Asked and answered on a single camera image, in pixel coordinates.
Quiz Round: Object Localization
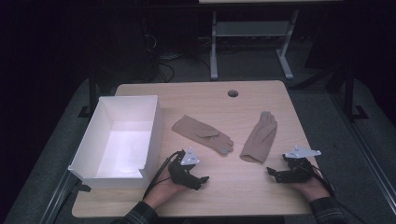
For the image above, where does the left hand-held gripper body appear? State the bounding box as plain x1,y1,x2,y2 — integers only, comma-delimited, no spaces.
167,147,202,189

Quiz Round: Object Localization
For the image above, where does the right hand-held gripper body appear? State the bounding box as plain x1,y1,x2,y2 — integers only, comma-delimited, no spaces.
281,144,322,184

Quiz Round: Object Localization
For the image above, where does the beige fabric glove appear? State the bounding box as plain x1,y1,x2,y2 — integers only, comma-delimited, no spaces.
171,114,234,156
239,111,278,164

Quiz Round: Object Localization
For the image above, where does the white cardboard box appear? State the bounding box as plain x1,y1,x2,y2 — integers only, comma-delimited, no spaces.
67,94,164,189

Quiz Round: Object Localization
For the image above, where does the person's right hand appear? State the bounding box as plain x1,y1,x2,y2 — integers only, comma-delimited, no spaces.
289,175,332,203

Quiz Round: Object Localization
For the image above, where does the person's left hand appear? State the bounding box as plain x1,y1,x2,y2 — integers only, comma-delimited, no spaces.
143,167,189,210

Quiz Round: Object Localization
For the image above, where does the black metal stand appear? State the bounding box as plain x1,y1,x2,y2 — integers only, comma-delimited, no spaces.
340,66,370,122
77,69,101,119

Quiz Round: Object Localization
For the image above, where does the left hand-held gripper black cable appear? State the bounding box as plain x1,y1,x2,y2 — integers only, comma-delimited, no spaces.
142,149,185,201

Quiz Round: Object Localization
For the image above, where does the hand-held gripper black cable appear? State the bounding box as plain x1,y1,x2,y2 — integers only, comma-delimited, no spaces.
307,164,372,224
142,149,185,201

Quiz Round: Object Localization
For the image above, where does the right hand-held gripper black cable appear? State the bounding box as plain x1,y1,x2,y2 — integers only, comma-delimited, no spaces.
307,164,372,224

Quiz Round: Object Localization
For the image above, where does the aluminium rail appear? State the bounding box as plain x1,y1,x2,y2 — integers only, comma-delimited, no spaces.
38,171,80,224
329,91,396,216

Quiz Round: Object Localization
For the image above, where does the tangle of floor cables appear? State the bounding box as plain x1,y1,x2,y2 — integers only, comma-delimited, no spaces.
153,50,185,84

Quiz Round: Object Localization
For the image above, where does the grey metal desk frame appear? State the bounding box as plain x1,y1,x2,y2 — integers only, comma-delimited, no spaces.
209,8,301,81

